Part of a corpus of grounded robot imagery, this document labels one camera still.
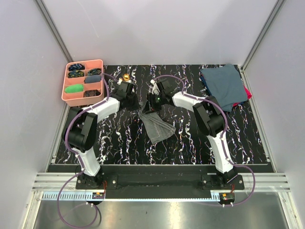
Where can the green rolled cloth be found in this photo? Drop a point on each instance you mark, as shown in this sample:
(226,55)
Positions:
(75,88)

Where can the brown patterned roll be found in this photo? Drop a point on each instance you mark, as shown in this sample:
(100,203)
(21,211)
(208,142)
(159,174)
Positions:
(91,93)

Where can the grey rolled cloth in tray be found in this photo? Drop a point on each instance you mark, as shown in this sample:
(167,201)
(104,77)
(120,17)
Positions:
(93,79)

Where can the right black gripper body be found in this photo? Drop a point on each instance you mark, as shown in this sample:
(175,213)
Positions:
(155,101)

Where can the yellow blue patterned roll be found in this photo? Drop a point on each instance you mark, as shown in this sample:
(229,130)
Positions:
(76,74)

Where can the magenta folded cloth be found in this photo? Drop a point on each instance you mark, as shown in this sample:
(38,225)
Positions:
(247,94)

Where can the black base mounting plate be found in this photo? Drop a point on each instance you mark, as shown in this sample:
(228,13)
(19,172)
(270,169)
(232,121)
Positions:
(165,180)

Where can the blue patterned roll top left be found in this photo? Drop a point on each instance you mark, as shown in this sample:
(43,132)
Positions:
(76,66)

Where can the blue grey folded cloth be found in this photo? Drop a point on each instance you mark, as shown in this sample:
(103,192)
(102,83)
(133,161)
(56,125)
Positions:
(225,84)

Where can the pink compartment organizer tray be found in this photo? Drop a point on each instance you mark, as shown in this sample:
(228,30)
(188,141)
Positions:
(78,99)

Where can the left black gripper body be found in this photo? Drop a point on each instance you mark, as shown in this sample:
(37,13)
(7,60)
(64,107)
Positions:
(133,104)

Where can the white slotted cable duct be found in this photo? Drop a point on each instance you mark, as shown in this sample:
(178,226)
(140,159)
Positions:
(95,196)

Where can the grey stitched cloth napkin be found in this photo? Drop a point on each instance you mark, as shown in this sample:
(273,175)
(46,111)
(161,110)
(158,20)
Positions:
(156,129)

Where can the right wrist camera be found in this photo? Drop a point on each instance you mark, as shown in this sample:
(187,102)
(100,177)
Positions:
(155,89)

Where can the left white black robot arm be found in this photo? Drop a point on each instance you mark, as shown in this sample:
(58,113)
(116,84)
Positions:
(80,130)

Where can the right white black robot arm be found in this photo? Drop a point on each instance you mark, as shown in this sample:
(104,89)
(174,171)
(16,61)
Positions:
(209,118)

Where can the teal patterned roll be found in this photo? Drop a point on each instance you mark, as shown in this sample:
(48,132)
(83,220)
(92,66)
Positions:
(95,71)

